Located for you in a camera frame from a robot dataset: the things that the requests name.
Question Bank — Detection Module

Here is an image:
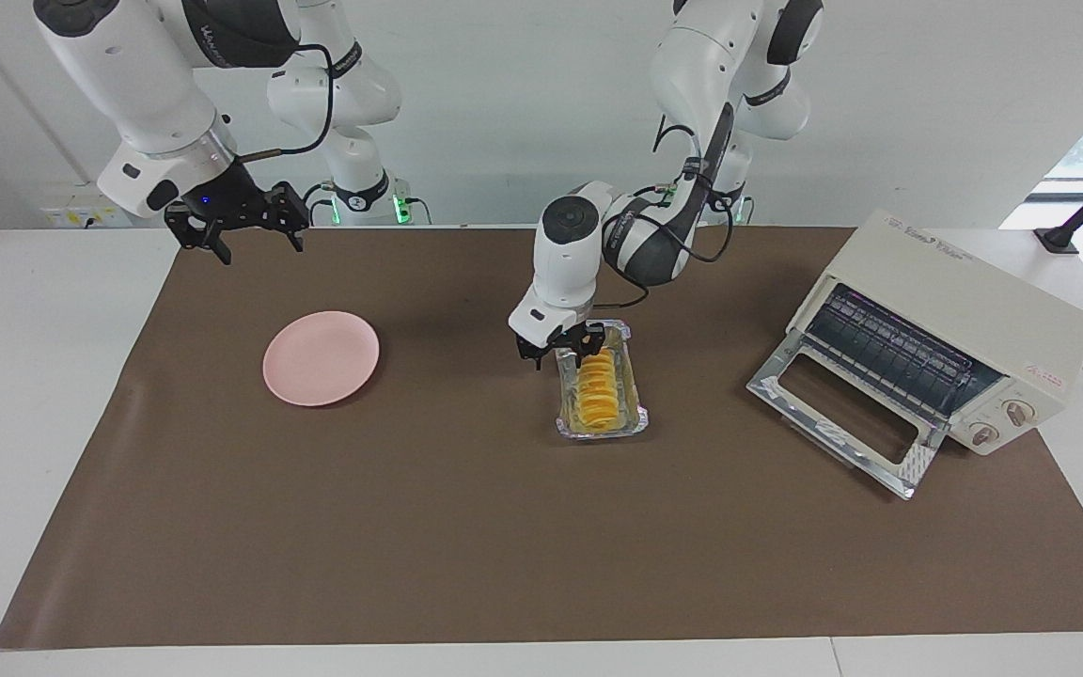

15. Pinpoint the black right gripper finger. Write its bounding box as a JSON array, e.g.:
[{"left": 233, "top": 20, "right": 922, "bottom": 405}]
[
  {"left": 264, "top": 181, "right": 309, "bottom": 252},
  {"left": 165, "top": 202, "right": 232, "bottom": 266}
]

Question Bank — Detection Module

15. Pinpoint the yellow sliced food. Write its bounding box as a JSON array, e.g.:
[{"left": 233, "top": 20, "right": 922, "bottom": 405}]
[{"left": 574, "top": 346, "right": 620, "bottom": 435}]

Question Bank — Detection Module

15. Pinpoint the silver foil tray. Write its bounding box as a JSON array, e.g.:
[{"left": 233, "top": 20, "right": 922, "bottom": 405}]
[{"left": 554, "top": 320, "right": 651, "bottom": 441}]

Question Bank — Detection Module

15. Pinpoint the glass oven door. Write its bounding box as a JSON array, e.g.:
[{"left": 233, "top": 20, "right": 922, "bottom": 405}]
[{"left": 746, "top": 331, "right": 949, "bottom": 501}]

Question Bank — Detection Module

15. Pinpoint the metal oven rack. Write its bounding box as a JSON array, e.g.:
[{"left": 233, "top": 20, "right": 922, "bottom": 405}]
[{"left": 803, "top": 284, "right": 1001, "bottom": 419}]

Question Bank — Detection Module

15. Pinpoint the beige toaster oven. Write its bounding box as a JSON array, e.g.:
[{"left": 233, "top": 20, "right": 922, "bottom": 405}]
[{"left": 746, "top": 209, "right": 1083, "bottom": 501}]

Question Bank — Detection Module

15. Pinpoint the pink round plate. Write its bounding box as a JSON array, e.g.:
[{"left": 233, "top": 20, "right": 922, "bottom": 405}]
[{"left": 262, "top": 310, "right": 381, "bottom": 408}]

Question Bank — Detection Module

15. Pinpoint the brown table mat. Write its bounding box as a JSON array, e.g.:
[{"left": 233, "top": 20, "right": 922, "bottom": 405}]
[{"left": 0, "top": 226, "right": 1083, "bottom": 651}]

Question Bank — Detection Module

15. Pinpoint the black right base cable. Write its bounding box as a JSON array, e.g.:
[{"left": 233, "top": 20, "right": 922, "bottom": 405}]
[{"left": 302, "top": 181, "right": 336, "bottom": 228}]

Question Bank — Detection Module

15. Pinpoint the white wall socket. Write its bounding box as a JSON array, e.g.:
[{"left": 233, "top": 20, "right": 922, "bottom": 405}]
[{"left": 41, "top": 199, "right": 121, "bottom": 229}]

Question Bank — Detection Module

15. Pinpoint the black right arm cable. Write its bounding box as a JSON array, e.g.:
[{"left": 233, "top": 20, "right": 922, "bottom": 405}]
[{"left": 239, "top": 42, "right": 336, "bottom": 163}]

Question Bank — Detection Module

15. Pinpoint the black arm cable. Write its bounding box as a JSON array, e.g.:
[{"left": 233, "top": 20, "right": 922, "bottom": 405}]
[
  {"left": 593, "top": 103, "right": 742, "bottom": 311},
  {"left": 239, "top": 42, "right": 336, "bottom": 163}
]

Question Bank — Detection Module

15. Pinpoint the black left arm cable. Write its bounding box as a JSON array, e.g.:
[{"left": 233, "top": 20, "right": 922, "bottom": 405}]
[{"left": 593, "top": 103, "right": 742, "bottom": 311}]

